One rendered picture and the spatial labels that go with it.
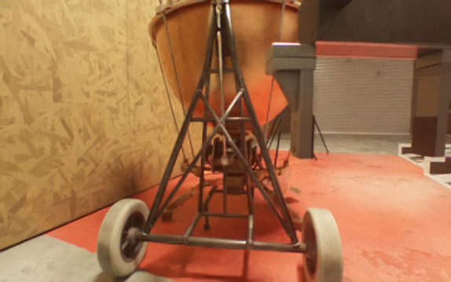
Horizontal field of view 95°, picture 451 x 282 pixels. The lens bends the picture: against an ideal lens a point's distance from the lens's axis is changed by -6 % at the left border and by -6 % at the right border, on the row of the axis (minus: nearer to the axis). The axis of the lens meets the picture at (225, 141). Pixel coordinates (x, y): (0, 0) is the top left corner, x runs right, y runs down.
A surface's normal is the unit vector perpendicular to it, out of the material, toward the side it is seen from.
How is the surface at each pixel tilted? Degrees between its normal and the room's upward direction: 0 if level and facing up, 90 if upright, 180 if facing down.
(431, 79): 90
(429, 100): 90
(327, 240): 50
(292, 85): 90
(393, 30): 90
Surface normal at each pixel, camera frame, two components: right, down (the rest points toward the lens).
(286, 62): 0.02, 0.10
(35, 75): 0.93, 0.04
